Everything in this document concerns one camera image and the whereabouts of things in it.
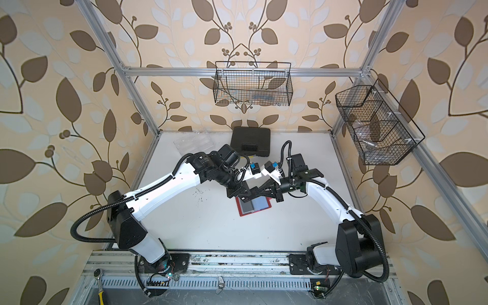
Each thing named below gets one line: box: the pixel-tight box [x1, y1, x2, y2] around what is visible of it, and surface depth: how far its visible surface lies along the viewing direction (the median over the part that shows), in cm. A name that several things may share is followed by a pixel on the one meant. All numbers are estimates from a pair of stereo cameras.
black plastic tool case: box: [230, 126, 271, 157], surface depth 114 cm
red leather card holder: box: [235, 195, 273, 217], surface depth 91 cm
